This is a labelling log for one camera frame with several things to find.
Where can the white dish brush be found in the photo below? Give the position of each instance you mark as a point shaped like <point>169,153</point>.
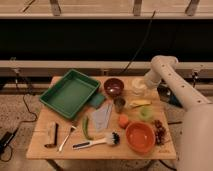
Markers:
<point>110,139</point>

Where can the green plastic tray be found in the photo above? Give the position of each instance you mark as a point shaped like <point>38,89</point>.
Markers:
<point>68,95</point>

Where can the brown handled spatula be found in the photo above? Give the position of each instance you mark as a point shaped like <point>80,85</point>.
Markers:
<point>51,135</point>

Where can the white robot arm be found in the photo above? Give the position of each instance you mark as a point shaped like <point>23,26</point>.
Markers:
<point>196,144</point>

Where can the black power adapter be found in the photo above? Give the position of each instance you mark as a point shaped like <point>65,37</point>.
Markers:
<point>5,140</point>

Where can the dark red bowl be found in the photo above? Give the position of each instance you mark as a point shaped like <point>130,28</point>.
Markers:
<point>113,87</point>

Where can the teal sponge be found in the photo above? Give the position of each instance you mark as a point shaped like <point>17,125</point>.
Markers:
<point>97,100</point>

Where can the orange bowl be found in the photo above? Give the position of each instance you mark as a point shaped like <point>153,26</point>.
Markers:
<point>140,137</point>

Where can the grey cloth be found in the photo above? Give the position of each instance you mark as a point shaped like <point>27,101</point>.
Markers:
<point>101,117</point>

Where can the orange fruit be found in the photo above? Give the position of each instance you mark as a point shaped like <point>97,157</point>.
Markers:
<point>123,121</point>

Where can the red grape bunch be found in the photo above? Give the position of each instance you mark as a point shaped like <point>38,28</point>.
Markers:
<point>160,132</point>

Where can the silver fork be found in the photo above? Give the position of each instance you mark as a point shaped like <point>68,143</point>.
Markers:
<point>73,128</point>

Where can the wooden table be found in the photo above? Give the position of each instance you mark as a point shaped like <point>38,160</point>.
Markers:
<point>37,150</point>

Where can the green chili pepper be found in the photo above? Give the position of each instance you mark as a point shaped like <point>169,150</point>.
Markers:
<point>85,128</point>

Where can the white plastic cup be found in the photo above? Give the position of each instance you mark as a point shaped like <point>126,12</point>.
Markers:
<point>138,86</point>

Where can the yellow banana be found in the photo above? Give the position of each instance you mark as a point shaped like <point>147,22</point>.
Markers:
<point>138,103</point>

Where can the grey metal cup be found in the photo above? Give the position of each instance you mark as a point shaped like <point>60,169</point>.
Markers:
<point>119,104</point>

